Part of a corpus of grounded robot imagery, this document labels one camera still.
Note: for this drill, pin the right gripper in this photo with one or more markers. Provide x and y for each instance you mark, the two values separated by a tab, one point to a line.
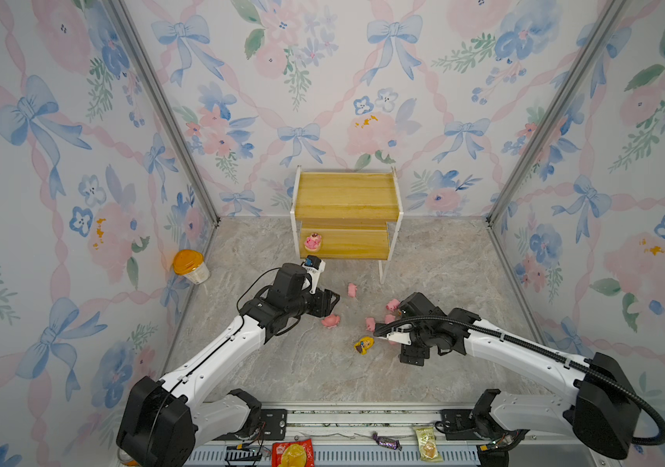
410	354

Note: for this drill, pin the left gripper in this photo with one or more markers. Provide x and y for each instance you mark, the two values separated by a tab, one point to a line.
323	304

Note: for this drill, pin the pink toy with blue bow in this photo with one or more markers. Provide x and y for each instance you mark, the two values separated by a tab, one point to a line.
331	321

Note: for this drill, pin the pink bear toy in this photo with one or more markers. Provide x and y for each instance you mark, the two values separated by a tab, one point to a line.
313	242

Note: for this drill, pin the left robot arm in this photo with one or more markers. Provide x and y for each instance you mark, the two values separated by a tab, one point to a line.
166	419

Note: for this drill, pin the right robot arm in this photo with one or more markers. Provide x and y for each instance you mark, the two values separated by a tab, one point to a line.
589	398

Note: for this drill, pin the small pink pig toy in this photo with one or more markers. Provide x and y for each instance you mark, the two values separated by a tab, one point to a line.
352	290

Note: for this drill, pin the yellow bear toy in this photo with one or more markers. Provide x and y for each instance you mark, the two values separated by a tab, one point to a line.
364	345

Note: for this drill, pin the wooden two-tier shelf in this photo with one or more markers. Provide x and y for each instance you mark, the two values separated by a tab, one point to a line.
358	214

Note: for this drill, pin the green snack packet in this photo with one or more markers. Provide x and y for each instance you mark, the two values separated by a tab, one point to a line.
427	444

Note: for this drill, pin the purple wrapped candy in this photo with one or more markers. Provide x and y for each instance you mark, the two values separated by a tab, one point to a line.
387	442

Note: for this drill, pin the red snack packet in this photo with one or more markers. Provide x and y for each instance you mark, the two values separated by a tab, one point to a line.
293	454

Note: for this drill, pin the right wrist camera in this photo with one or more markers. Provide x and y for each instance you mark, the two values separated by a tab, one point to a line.
397	336

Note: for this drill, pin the aluminium rail base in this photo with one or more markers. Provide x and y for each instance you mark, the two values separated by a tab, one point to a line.
341	436

